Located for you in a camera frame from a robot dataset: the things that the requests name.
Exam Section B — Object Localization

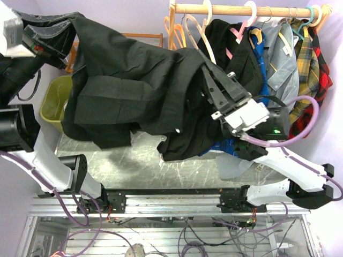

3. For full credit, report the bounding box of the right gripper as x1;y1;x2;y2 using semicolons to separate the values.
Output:
193;49;250;136

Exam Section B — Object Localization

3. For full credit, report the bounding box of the beige plastic hanger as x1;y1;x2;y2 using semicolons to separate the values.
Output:
184;0;217;64

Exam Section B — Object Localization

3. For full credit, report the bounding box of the black button-up shirt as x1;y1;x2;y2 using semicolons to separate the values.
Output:
62;17;224;161

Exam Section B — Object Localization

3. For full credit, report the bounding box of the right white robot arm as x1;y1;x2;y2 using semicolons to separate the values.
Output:
62;28;334;212

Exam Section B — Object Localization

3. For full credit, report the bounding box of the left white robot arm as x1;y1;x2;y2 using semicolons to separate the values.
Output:
1;4;109;213

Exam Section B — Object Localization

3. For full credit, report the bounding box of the hanging black shirt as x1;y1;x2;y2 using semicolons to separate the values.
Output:
205;19;263;96

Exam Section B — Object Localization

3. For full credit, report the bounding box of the pink plastic hanger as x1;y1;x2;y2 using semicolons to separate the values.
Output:
230;1;257;44

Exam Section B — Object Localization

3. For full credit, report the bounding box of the blue plaid shirt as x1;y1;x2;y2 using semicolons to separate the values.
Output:
248;26;269;96

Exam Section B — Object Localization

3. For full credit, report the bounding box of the grey hanging shirt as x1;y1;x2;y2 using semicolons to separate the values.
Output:
254;21;299;103

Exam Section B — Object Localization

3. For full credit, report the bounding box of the orange plastic hanger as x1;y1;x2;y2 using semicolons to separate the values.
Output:
163;16;187;50

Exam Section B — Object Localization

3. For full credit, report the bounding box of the yellow plaid shirt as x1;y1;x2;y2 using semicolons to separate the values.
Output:
289;19;319;124

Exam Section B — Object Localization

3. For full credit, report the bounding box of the teal plastic hanger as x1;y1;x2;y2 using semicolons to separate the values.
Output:
292;6;315;41

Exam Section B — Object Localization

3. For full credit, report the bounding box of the red black plaid shirt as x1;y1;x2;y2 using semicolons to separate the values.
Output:
288;27;332;139

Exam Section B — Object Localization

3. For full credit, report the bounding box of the green plastic bin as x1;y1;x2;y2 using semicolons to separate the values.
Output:
40;75;72;134

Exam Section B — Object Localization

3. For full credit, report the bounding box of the wooden shoe rack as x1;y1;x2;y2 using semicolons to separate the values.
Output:
65;30;163;74

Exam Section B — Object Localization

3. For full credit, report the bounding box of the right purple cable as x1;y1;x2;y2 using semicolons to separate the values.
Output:
241;95;343;201

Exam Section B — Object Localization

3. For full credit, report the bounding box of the wooden clothes rail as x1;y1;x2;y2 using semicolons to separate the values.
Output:
167;0;333;51

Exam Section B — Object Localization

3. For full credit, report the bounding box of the aluminium rail frame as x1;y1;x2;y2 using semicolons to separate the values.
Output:
17;190;324;256

